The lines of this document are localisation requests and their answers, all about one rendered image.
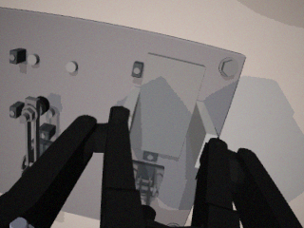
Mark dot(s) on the grey fixture plate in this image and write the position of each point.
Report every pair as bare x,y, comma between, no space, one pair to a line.
105,54

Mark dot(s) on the grey rectangular plate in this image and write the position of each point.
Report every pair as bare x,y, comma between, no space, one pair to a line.
168,95

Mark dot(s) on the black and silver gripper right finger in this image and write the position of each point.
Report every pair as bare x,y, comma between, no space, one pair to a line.
258,202

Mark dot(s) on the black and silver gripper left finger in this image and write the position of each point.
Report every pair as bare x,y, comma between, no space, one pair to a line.
36,199

